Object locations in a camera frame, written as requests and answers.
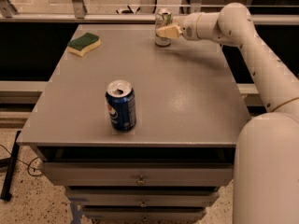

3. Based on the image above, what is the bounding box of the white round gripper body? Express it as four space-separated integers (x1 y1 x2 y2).
178 13 199 41

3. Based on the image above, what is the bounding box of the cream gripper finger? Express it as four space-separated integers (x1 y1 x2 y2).
156 24 182 39

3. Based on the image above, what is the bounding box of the white green 7up can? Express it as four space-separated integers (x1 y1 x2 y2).
155 8 172 47

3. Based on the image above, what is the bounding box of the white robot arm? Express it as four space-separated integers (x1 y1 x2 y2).
156 3 299 224

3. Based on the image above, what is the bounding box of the blue pepsi can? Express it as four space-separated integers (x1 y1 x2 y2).
106 80 136 132

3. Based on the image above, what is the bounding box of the green yellow sponge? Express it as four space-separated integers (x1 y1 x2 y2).
67 33 101 57

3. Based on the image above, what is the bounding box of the grey drawer cabinet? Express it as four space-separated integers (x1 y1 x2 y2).
18 24 249 222

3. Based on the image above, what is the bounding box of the top grey drawer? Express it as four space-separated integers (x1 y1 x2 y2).
40 162 233 187

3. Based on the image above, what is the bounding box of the grey drawer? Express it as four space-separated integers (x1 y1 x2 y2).
83 207 206 221
66 189 219 207
40 162 233 187

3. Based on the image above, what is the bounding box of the middle grey drawer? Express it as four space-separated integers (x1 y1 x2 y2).
66 189 219 207

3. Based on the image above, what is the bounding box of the bottom grey drawer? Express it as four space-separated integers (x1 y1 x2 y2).
83 207 206 221

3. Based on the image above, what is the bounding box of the black bar on floor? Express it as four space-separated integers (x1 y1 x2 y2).
0 131 21 202

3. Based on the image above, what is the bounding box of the metal railing frame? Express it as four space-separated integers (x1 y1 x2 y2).
0 0 298 25

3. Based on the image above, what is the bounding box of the black cable on floor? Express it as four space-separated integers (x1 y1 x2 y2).
0 144 44 177

